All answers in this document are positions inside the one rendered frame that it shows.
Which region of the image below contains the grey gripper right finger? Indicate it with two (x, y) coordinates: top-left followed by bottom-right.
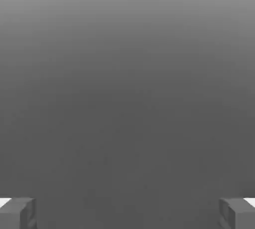
(218, 197), (255, 229)

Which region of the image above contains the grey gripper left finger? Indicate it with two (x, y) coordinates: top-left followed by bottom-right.
(0, 197), (38, 229)

